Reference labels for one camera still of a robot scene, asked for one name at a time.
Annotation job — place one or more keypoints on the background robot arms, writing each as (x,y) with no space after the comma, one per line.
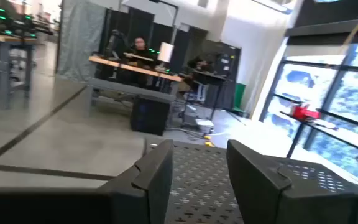
(11,21)

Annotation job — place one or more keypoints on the red box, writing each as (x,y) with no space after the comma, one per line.
(304,113)

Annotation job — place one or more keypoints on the black equipment cabinet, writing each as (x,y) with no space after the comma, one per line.
(225,81)

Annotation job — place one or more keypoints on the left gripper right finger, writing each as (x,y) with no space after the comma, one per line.
(259,193)

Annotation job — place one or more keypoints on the black computer tower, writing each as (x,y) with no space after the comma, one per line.
(150,115)

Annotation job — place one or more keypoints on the wooden top workbench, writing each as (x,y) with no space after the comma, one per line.
(135,69)

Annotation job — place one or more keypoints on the white floor box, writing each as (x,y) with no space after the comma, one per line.
(204,124)

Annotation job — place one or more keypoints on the green bin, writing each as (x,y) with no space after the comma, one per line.
(239,96)

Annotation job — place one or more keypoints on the person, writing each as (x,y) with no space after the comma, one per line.
(200,64)
(140,45)

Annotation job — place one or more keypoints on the black folding desk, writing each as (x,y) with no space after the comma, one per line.
(208,76)

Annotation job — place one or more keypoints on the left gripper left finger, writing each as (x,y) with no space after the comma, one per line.
(154,186)

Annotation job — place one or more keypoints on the black partition panels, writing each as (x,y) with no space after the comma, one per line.
(141,25)

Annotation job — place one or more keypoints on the yellow power plug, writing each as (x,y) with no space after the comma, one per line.
(209,144)
(208,137)

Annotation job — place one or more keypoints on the black mesh shelf riser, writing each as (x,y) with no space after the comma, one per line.
(200,180)

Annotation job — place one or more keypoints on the white lamp shade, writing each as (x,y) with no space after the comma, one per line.
(165,52)

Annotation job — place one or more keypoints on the grey curtain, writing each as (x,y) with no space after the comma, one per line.
(79,40)

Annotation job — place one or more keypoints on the grey workbench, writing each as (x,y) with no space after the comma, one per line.
(3,71)

